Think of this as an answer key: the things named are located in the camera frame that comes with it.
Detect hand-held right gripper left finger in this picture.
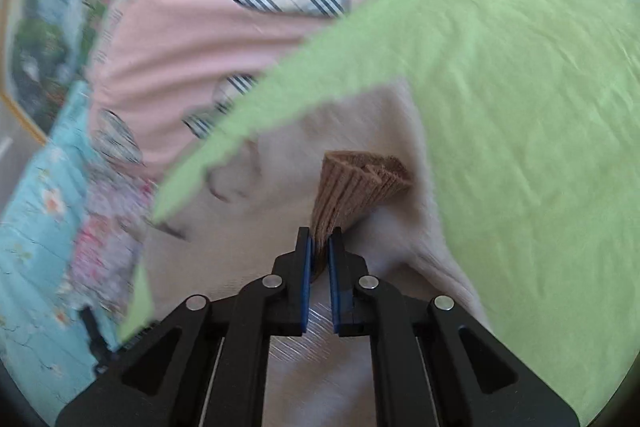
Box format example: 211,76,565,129
55,227,316,427

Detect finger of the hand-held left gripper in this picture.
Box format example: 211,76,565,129
81,306,122,374

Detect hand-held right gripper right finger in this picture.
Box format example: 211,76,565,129
326,228,582,427

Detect beige knit sweater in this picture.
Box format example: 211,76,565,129
145,77,496,427

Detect blue floral bed sheet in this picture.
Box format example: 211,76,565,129
0,82,151,427

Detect ruffled floral pillow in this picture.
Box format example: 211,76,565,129
70,164,161,323

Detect light green bed sheet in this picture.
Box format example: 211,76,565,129
117,0,640,427

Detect pink plaid heart blanket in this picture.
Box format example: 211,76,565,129
87,0,551,180

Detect green blue printed panel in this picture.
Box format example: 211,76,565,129
2,0,166,142

